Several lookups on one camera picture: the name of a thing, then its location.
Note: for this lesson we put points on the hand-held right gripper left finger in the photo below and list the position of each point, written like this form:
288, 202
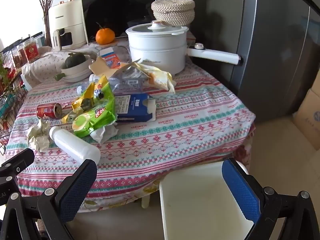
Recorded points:
77, 190

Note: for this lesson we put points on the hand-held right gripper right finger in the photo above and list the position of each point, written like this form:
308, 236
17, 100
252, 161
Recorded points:
240, 192

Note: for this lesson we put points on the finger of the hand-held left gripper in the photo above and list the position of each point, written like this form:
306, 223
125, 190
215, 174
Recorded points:
21, 158

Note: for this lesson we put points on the tissue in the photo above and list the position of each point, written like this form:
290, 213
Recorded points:
37, 137

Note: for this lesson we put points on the white plastic bottle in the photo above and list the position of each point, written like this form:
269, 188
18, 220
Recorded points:
72, 145

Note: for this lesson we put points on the white plastic bin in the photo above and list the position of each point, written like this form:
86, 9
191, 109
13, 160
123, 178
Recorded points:
195, 200

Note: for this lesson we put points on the red drink can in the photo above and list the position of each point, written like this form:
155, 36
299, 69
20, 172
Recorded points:
47, 111

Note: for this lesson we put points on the green snack bag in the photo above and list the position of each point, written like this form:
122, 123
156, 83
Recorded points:
100, 110

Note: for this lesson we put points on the blue carton box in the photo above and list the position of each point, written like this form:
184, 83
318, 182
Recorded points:
137, 105

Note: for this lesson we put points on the white plastic cup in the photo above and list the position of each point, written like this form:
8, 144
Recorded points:
93, 77

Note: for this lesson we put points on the clear plastic bottle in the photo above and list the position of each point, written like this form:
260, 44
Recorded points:
125, 82

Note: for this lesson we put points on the torn brown cardboard piece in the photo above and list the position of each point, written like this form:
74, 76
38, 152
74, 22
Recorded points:
100, 67

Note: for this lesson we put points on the orange blue small carton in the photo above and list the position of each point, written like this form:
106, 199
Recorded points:
111, 60

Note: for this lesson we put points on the yellow snack bag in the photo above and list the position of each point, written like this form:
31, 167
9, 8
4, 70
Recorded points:
157, 76

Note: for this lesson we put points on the white stool leg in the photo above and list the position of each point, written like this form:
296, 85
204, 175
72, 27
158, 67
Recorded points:
145, 201

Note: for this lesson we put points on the red snack packet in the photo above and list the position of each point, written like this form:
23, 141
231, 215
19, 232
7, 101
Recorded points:
12, 73

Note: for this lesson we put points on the green leafy plant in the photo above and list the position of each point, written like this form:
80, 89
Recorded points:
3, 75

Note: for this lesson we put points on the patterned striped tablecloth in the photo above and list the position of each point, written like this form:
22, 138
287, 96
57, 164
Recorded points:
175, 130

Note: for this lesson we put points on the floral cloth cushion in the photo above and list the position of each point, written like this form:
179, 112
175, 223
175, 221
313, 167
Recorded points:
45, 65

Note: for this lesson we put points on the brown cardboard box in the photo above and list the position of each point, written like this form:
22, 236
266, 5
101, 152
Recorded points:
310, 112

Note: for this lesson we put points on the green pumpkin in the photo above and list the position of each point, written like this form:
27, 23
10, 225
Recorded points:
72, 61

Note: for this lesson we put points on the large orange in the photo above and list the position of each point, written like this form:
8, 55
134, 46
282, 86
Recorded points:
105, 36

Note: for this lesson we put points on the cream air fryer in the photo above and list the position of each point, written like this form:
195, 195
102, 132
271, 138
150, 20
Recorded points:
65, 15

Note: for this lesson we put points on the grey refrigerator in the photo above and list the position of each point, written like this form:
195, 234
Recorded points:
262, 42

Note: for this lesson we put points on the vase with dry twigs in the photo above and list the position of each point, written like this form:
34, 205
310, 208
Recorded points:
46, 2

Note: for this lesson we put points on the white electric cooking pot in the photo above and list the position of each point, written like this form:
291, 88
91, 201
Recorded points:
157, 52

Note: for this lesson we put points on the microwave oven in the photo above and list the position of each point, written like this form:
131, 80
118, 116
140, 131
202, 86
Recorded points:
120, 12

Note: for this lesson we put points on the woven rattan basket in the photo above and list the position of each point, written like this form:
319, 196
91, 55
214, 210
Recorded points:
172, 10

